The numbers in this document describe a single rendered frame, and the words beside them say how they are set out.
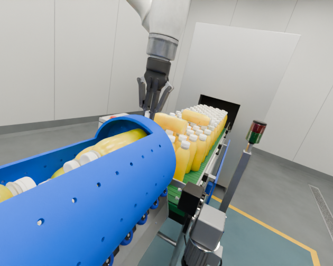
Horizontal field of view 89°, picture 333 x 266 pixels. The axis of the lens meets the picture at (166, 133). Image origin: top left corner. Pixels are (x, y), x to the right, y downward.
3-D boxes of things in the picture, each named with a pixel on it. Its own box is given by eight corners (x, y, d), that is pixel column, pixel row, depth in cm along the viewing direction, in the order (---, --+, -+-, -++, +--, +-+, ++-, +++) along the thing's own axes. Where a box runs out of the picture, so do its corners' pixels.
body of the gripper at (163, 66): (176, 63, 54) (169, 92, 57) (154, 58, 57) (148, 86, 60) (167, 59, 48) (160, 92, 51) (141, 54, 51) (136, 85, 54)
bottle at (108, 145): (129, 146, 57) (82, 168, 41) (130, 126, 55) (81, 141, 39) (147, 152, 54) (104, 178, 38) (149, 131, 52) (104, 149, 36)
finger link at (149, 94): (151, 77, 53) (148, 76, 53) (144, 111, 57) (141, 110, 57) (157, 78, 56) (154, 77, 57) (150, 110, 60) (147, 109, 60)
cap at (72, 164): (84, 169, 41) (77, 172, 39) (77, 176, 43) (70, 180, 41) (75, 156, 41) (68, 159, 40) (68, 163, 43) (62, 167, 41)
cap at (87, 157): (87, 164, 40) (81, 167, 38) (86, 149, 39) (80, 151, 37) (100, 169, 38) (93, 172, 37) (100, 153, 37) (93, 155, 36)
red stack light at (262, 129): (249, 130, 79) (252, 122, 78) (249, 127, 85) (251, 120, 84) (264, 135, 77) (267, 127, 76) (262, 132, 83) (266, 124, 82)
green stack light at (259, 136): (244, 140, 81) (249, 130, 79) (244, 136, 87) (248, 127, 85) (259, 145, 79) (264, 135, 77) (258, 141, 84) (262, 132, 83)
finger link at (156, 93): (159, 78, 56) (164, 79, 55) (154, 111, 60) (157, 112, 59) (154, 77, 53) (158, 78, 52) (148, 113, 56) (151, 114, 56)
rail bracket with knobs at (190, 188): (170, 208, 65) (177, 187, 62) (177, 198, 72) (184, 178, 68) (195, 221, 62) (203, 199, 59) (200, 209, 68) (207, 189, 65)
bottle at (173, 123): (180, 131, 81) (147, 119, 87) (182, 136, 87) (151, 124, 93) (186, 118, 82) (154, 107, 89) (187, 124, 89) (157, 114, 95)
